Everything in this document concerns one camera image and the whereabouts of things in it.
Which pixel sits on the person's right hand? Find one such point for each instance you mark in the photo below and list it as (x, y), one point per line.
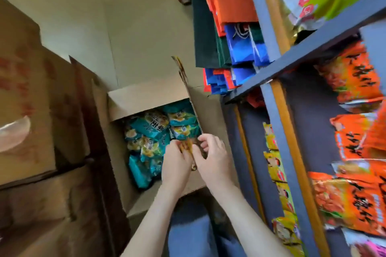
(214, 163)

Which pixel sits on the person's left hand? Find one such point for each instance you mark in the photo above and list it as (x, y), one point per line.
(176, 169)

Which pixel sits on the teal noodle packets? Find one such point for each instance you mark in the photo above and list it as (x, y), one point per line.
(150, 127)

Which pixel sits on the grey metal shelf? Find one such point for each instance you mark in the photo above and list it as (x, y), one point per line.
(301, 53)

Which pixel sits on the person's left forearm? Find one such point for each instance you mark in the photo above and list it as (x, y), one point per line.
(150, 226)

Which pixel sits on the person's right forearm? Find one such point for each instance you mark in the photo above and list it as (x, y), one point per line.
(250, 226)

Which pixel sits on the cardboard cartons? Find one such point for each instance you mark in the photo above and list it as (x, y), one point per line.
(45, 205)
(30, 85)

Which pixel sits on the crumpled red bag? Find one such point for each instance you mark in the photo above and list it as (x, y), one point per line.
(255, 98)

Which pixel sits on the bunch of small gift bags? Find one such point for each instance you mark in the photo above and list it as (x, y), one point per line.
(223, 80)

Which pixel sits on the row of blue gift bags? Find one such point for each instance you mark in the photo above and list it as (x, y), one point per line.
(241, 44)

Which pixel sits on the dark green gift bag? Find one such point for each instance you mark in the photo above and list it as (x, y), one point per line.
(205, 34)

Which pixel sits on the stack of orange packets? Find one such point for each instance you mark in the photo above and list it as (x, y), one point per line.
(352, 199)

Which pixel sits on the translucent plastic strip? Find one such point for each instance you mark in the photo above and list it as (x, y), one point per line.
(13, 133)

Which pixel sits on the pink snack packet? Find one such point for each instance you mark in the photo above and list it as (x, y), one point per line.
(365, 244)

